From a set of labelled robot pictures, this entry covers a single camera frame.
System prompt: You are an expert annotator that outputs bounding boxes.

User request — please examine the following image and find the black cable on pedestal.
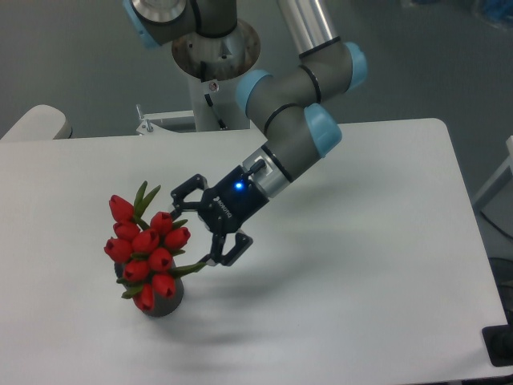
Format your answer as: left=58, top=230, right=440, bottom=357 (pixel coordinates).
left=204, top=93, right=228, bottom=131

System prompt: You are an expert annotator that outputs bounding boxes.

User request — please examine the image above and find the red tulip bouquet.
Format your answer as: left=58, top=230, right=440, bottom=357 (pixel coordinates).
left=103, top=180, right=209, bottom=312

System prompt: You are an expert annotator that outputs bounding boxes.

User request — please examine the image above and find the dark grey ribbed vase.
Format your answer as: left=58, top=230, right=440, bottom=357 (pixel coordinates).
left=114, top=263, right=184, bottom=318

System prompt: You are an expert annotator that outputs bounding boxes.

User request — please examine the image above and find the black device at table edge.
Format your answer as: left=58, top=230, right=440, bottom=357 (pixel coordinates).
left=482, top=325, right=512, bottom=367

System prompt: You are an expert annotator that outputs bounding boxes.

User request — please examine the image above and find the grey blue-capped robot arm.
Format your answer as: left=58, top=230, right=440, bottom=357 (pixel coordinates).
left=123, top=1, right=367, bottom=266

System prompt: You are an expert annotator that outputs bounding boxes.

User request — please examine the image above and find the blue object top right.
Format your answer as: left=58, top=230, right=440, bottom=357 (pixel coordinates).
left=477, top=0, right=512, bottom=28

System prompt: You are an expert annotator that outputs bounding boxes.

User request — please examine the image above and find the white metal base frame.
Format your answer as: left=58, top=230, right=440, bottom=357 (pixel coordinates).
left=135, top=104, right=251, bottom=135

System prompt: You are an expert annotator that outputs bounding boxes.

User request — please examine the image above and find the white furniture at right edge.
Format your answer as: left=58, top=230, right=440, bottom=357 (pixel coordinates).
left=471, top=136, right=512, bottom=241

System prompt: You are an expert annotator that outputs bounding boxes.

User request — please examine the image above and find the beige chair armrest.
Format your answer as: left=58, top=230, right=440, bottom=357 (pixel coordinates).
left=1, top=104, right=73, bottom=143

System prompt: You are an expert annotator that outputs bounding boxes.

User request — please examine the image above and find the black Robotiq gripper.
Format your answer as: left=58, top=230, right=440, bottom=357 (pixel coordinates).
left=170, top=165, right=269, bottom=266

